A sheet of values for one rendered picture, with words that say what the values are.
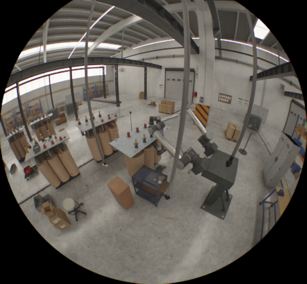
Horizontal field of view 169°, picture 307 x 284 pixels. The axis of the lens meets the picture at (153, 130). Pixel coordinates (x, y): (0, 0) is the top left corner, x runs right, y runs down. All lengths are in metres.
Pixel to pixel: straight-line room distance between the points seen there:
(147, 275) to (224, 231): 1.98
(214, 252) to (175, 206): 1.69
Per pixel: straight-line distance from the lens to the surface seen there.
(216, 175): 2.05
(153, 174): 2.32
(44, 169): 3.54
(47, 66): 9.47
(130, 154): 2.08
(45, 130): 6.97
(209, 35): 7.52
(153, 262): 2.73
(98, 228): 2.97
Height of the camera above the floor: 2.69
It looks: 27 degrees down
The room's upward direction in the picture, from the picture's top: 1 degrees clockwise
